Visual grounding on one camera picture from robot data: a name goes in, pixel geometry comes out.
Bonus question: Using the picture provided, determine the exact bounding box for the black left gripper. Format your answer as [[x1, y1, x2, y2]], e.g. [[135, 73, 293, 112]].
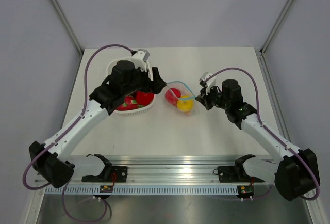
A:
[[123, 65, 166, 97]]

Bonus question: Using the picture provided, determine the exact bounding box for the yellow lemon toy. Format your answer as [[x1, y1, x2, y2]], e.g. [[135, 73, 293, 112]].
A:
[[176, 95, 193, 113]]

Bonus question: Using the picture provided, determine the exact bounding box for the left small circuit board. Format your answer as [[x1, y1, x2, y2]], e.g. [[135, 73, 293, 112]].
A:
[[100, 185, 113, 194]]

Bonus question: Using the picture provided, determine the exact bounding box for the red dragon fruit toy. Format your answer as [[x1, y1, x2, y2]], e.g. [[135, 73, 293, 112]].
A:
[[116, 95, 139, 111]]

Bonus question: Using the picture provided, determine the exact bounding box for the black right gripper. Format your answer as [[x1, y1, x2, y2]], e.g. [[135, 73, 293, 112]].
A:
[[196, 83, 230, 110]]

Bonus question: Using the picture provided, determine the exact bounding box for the clear zip bag blue zipper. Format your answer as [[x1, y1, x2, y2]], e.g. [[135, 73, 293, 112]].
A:
[[164, 81, 197, 115]]

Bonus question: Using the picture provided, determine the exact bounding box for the small circuit board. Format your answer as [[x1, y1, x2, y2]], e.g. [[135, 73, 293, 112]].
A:
[[238, 185, 254, 195], [100, 185, 113, 194]]

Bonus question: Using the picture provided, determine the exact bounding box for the white slotted cable duct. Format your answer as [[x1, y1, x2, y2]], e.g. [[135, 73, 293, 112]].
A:
[[45, 184, 243, 196]]

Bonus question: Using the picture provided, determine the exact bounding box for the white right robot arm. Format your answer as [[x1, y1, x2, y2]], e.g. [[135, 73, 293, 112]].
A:
[[196, 79, 320, 201]]

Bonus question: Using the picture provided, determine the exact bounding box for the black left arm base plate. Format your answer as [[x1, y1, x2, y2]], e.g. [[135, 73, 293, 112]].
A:
[[81, 166, 128, 183]]

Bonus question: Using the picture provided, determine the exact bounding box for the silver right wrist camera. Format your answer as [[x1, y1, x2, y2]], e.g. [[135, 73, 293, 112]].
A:
[[199, 72, 216, 88]]

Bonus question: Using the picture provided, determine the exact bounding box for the aluminium rail frame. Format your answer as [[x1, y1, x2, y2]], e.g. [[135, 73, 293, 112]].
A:
[[33, 154, 315, 185]]

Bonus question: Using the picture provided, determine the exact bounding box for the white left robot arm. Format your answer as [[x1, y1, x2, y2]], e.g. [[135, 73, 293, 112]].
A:
[[29, 60, 166, 188]]

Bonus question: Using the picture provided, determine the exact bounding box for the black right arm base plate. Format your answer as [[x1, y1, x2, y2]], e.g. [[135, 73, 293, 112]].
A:
[[213, 166, 264, 184]]

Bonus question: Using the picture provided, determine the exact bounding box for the red bell pepper toy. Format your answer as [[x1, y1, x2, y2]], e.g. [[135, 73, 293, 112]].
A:
[[136, 91, 154, 106]]

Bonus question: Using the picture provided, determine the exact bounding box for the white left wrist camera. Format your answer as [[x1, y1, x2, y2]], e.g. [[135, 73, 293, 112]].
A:
[[130, 49, 153, 80]]

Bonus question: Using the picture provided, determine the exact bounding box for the white perforated plastic basket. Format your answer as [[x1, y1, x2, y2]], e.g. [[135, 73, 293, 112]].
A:
[[106, 58, 156, 116]]

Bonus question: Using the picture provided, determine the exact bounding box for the right small circuit board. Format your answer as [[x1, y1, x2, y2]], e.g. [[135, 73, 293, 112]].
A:
[[238, 185, 254, 195]]

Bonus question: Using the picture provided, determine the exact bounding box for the red apple toy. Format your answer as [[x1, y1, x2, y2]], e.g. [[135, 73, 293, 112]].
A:
[[165, 88, 182, 107]]

